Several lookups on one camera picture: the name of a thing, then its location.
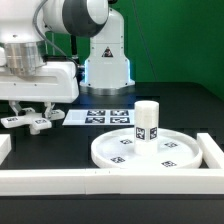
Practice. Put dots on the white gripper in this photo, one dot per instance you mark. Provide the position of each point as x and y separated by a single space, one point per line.
53 83

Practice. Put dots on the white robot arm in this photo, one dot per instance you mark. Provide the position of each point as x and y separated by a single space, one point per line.
51 50

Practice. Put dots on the white round table top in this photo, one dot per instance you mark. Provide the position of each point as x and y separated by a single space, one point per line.
115 149

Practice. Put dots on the white obstacle fence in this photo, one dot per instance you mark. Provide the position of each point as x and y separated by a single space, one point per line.
208 180

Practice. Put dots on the white marker sheet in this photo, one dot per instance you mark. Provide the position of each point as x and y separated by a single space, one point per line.
99 117

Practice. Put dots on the white cross-shaped table base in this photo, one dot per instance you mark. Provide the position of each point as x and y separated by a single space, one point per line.
34 120

